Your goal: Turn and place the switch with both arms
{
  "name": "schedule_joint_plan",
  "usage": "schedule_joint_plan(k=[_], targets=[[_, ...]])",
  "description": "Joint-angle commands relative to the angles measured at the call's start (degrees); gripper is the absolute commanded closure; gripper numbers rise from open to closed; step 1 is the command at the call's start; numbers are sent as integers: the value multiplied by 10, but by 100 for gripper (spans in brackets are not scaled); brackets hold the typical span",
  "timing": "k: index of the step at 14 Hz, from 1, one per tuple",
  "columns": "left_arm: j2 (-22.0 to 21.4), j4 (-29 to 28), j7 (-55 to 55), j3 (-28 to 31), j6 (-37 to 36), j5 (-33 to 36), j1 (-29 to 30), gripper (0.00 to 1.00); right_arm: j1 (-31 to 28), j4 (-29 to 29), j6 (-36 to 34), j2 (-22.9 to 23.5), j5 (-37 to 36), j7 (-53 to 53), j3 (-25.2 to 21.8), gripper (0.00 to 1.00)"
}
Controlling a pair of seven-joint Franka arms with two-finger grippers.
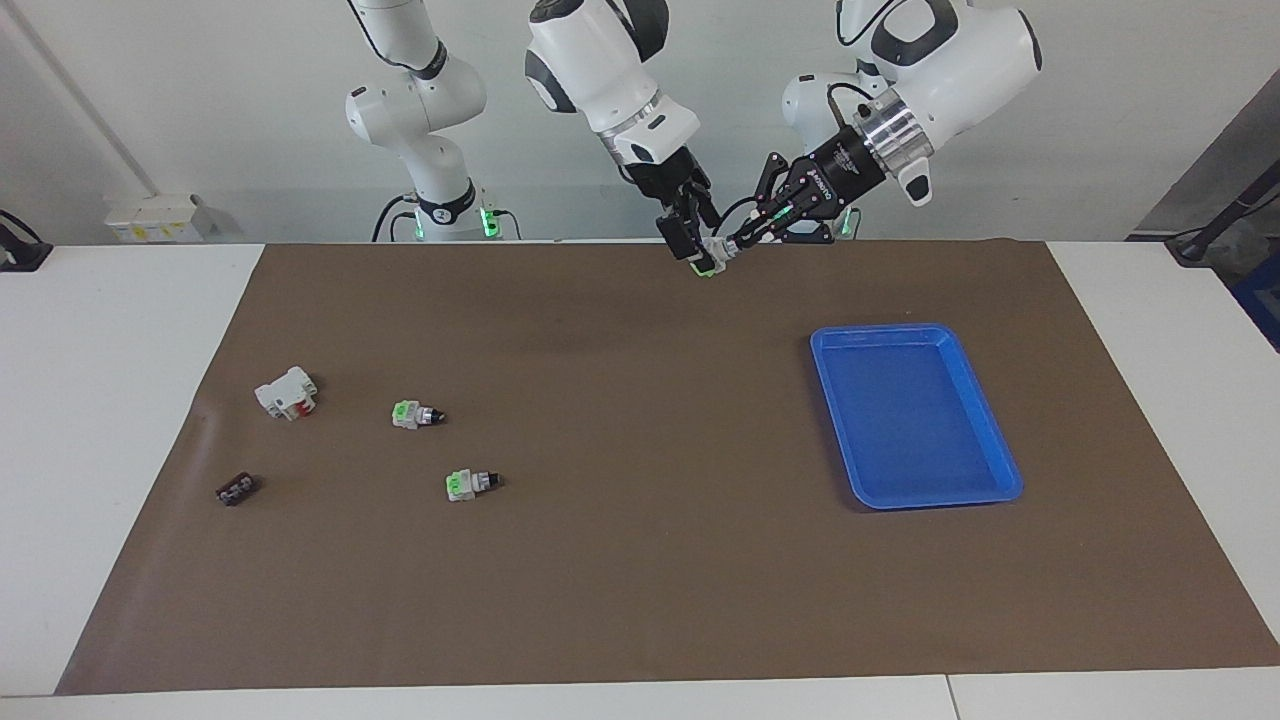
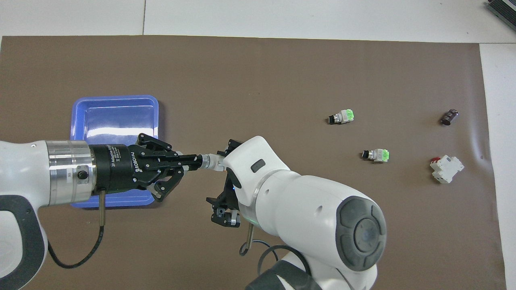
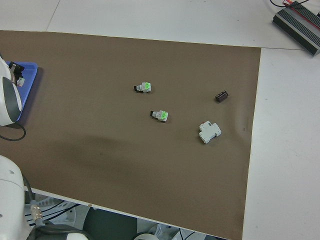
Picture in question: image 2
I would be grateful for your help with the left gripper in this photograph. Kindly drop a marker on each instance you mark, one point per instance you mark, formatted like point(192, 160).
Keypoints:
point(113, 169)

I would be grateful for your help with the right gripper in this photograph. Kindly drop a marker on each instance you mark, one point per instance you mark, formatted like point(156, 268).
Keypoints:
point(229, 189)

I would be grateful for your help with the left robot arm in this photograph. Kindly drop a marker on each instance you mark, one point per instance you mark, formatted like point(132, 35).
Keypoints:
point(24, 169)

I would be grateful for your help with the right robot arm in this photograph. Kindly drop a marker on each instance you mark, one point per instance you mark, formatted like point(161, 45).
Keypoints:
point(314, 209)

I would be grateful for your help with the blue plastic tray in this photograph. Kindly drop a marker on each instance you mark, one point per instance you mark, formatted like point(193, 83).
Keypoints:
point(115, 114)

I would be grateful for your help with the white red circuit breaker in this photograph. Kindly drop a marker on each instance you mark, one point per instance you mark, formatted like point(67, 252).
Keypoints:
point(446, 168)

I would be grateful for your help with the dark cylindrical capacitor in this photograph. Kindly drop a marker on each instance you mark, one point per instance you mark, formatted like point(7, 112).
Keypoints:
point(450, 117)

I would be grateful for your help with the grey ribbed device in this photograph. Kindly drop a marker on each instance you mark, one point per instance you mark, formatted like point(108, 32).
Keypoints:
point(504, 10)

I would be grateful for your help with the black knob green switch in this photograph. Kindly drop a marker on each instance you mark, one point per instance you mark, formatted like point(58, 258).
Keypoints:
point(377, 155)
point(342, 117)

